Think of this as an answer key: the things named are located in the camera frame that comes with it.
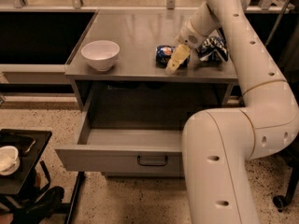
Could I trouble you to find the black side table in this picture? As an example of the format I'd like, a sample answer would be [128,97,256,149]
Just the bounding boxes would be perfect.
[0,128,53,217]

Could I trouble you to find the white cup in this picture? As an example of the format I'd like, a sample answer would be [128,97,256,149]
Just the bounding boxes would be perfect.
[0,146,21,175]

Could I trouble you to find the blue pepsi can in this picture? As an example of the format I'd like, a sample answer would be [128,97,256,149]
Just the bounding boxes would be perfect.
[156,45,190,67]

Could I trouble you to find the grey cabinet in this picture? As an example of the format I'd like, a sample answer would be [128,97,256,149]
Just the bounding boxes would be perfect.
[64,8,239,182]

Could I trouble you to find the white bowl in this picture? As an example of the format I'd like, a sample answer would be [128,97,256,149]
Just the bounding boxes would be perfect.
[81,40,120,71]

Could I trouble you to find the blue chip bag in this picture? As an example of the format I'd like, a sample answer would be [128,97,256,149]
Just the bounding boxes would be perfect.
[197,36,228,62]

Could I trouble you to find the black bag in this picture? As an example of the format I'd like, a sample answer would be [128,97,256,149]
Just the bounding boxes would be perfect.
[11,186,64,224]

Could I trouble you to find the black office chair base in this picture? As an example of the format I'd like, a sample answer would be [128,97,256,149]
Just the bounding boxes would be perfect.
[273,140,299,209]

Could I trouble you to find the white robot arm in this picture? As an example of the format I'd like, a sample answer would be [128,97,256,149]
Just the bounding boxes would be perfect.
[166,0,299,224]

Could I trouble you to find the black drawer handle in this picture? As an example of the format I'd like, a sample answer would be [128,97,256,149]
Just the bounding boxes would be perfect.
[136,156,168,167]

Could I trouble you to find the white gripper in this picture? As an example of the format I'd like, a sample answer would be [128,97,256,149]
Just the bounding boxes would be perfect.
[165,18,208,75]

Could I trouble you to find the open grey top drawer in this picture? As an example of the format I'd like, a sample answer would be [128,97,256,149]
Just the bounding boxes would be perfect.
[55,109,187,177]

